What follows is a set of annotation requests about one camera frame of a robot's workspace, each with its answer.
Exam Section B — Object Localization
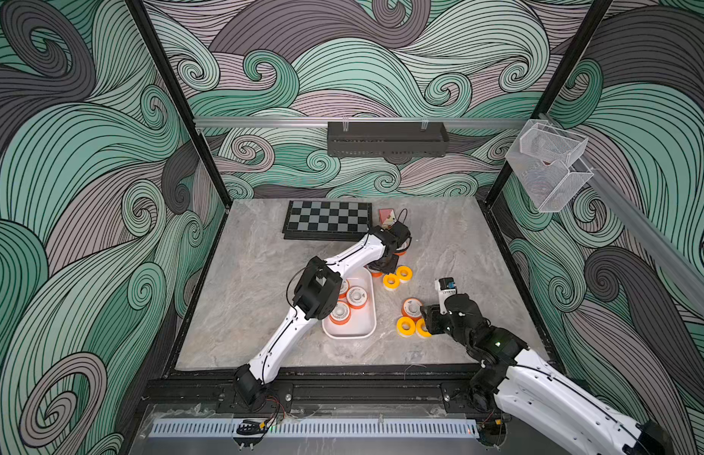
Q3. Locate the white storage box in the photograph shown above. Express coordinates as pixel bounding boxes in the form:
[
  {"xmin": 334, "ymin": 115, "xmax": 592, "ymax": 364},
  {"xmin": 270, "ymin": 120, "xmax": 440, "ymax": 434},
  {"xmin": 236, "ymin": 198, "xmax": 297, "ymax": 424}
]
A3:
[{"xmin": 322, "ymin": 268, "xmax": 377, "ymax": 339}]

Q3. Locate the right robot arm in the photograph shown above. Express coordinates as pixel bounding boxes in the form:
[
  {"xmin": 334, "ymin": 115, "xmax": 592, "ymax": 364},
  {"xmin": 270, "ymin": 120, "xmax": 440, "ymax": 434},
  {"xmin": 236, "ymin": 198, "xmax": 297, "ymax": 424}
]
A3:
[{"xmin": 421, "ymin": 292, "xmax": 675, "ymax": 454}]

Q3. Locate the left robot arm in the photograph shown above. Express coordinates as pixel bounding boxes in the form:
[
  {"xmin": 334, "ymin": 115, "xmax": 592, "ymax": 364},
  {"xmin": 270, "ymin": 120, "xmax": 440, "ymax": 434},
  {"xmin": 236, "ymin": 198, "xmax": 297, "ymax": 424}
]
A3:
[{"xmin": 234, "ymin": 221, "xmax": 412, "ymax": 406}]

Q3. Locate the red card box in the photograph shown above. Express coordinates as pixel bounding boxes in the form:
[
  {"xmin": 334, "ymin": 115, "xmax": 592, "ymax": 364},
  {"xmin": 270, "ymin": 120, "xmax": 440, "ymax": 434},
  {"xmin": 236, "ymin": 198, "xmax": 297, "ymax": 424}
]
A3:
[{"xmin": 378, "ymin": 209, "xmax": 397, "ymax": 229}]

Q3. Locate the yellow tape roll upper right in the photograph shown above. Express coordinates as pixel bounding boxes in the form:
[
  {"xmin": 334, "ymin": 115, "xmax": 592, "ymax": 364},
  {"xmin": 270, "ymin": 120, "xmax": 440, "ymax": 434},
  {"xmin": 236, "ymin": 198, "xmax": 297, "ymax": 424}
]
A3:
[{"xmin": 396, "ymin": 265, "xmax": 414, "ymax": 282}]

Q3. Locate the yellow tape roll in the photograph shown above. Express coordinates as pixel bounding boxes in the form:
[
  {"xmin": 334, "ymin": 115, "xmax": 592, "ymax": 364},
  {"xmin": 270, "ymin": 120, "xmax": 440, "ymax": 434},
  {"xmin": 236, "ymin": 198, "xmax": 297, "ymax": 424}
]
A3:
[
  {"xmin": 416, "ymin": 318, "xmax": 432, "ymax": 339},
  {"xmin": 396, "ymin": 265, "xmax": 414, "ymax": 282},
  {"xmin": 382, "ymin": 273, "xmax": 400, "ymax": 291},
  {"xmin": 396, "ymin": 316, "xmax": 416, "ymax": 337}
]

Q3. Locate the yellow tape roll lower right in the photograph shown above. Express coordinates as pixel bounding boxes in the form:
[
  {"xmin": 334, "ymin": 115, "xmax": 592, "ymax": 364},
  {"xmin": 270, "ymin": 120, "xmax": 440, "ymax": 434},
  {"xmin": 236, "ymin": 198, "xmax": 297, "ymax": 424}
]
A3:
[{"xmin": 416, "ymin": 318, "xmax": 432, "ymax": 339}]

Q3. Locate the yellow tape roll upper left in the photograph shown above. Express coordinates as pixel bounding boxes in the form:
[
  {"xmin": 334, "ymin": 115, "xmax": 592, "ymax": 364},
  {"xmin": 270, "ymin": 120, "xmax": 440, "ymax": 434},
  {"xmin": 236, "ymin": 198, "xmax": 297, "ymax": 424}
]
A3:
[{"xmin": 382, "ymin": 273, "xmax": 400, "ymax": 291}]

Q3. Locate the yellow tape roll lower left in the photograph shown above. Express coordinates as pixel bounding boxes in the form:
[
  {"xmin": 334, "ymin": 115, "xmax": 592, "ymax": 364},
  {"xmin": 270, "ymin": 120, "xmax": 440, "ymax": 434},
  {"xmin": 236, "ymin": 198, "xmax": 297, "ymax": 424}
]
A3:
[{"xmin": 396, "ymin": 316, "xmax": 416, "ymax": 337}]

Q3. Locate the black chessboard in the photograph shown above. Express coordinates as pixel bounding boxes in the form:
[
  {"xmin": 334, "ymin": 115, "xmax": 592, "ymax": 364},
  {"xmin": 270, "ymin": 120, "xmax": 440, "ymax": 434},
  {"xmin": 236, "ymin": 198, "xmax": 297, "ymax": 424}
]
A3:
[{"xmin": 282, "ymin": 200, "xmax": 372, "ymax": 242}]

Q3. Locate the clear acrylic bin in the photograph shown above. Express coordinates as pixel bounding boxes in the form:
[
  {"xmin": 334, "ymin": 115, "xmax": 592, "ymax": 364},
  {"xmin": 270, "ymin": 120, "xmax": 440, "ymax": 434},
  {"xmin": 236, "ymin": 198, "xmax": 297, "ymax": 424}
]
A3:
[{"xmin": 505, "ymin": 119, "xmax": 593, "ymax": 212}]

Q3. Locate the white perforated strip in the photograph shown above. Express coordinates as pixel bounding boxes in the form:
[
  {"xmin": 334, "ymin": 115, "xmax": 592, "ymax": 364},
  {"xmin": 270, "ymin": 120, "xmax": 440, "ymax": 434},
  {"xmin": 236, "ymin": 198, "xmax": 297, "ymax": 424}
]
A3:
[{"xmin": 149, "ymin": 417, "xmax": 479, "ymax": 439}]

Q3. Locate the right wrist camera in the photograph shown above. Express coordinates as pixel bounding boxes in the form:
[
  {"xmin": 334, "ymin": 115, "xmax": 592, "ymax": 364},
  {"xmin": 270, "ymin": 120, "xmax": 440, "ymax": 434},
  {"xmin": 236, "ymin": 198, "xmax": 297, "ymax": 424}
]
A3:
[{"xmin": 435, "ymin": 277, "xmax": 457, "ymax": 301}]

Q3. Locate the black wall shelf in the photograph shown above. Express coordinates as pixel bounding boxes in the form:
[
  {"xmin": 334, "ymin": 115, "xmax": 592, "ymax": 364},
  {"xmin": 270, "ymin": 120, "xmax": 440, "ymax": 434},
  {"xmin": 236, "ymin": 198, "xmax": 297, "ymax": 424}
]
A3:
[{"xmin": 327, "ymin": 121, "xmax": 451, "ymax": 159}]

